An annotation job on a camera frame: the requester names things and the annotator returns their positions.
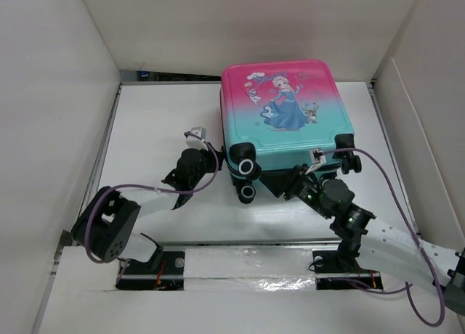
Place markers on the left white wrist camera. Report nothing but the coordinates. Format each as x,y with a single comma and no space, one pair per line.
195,138

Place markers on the pink and teal kids suitcase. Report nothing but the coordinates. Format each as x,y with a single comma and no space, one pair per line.
274,113

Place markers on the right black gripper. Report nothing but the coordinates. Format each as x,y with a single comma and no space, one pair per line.
288,181

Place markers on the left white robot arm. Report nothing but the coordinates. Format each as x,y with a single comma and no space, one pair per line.
105,227

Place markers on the aluminium front rail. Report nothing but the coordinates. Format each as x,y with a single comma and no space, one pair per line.
254,243

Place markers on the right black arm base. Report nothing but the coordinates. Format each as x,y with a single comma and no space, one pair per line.
332,271

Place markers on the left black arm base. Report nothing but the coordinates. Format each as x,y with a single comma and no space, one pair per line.
167,276

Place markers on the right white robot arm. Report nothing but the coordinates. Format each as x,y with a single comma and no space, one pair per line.
371,242

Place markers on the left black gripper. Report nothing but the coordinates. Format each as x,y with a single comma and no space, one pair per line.
212,161

